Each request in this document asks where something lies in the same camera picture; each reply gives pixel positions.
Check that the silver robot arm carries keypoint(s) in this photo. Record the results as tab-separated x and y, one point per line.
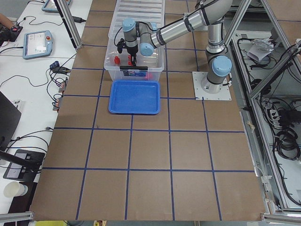
144	37

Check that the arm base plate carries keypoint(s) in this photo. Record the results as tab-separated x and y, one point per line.
204	90

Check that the white paper cup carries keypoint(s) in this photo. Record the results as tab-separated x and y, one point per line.
15	189

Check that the black power adapter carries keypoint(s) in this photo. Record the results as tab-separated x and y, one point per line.
78	19

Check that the black box latch handle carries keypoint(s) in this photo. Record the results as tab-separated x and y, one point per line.
140	68

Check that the aluminium frame post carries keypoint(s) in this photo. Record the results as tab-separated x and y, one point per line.
69	23

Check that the blue plastic tray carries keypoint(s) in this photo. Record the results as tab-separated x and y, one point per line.
135	97

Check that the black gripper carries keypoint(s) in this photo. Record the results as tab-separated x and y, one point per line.
132	50

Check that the clear plastic box lid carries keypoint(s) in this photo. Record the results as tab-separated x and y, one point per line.
139	10

